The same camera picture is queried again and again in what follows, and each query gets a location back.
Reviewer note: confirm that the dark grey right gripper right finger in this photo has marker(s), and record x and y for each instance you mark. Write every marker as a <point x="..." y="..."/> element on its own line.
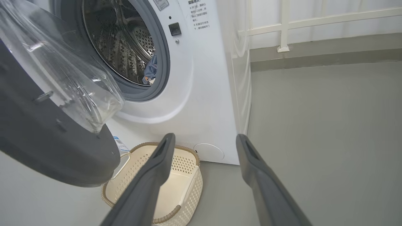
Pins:
<point x="267" y="188"/>

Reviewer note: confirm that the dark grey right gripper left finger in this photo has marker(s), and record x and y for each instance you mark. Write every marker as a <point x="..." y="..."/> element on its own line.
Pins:
<point x="147" y="188"/>

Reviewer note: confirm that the light grey white clothing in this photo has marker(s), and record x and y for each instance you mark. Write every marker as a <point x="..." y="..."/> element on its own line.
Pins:
<point x="152" y="81"/>

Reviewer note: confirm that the dark washing machine door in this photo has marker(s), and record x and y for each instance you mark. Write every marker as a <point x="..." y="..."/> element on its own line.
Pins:
<point x="47" y="135"/>

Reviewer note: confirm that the blue clothing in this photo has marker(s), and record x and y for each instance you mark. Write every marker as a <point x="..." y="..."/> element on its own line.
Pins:
<point x="150" y="67"/>

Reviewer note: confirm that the cream perforated laundry basket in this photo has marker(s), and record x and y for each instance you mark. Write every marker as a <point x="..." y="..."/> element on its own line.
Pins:
<point x="185" y="182"/>

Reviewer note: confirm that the white front-load washing machine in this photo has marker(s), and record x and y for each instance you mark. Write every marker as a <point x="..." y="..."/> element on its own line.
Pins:
<point x="201" y="94"/>

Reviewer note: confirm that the grey rubber door gasket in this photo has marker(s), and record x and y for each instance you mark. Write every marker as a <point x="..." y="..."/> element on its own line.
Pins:
<point x="163" y="62"/>

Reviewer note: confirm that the black door lock socket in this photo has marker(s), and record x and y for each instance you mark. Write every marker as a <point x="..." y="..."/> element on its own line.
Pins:
<point x="175" y="29"/>

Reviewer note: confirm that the blue energy label sticker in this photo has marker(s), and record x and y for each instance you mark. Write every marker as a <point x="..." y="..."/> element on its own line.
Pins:
<point x="121" y="144"/>

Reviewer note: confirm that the round white filter cover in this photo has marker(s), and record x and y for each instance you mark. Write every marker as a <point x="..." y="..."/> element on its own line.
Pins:
<point x="209" y="152"/>

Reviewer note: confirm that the stainless steel washer drum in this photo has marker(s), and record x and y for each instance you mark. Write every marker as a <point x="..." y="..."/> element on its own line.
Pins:
<point x="122" y="40"/>

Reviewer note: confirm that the white railing fence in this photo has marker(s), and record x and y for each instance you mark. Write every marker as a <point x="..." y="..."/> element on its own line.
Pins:
<point x="284" y="25"/>

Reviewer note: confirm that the printed warning text label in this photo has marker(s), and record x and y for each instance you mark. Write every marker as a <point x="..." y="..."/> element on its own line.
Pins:
<point x="198" y="15"/>

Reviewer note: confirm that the small grey sticker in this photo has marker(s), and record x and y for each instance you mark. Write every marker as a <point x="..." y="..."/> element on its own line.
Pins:
<point x="161" y="3"/>

